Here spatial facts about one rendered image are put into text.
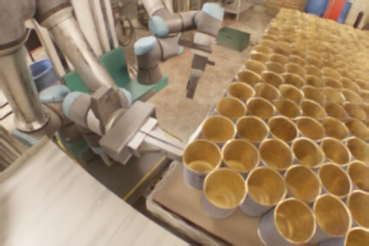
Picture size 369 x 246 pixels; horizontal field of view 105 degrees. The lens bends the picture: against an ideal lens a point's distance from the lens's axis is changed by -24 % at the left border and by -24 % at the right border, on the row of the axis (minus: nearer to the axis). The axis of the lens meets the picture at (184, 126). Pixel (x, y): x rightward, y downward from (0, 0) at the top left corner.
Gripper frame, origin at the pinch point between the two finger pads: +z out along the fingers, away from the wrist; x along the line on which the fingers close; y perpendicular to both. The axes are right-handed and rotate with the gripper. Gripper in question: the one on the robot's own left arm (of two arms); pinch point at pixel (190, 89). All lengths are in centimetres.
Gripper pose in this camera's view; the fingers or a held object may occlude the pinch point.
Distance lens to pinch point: 70.1
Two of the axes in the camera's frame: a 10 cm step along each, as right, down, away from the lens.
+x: 0.2, -4.0, 9.2
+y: 9.6, 2.5, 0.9
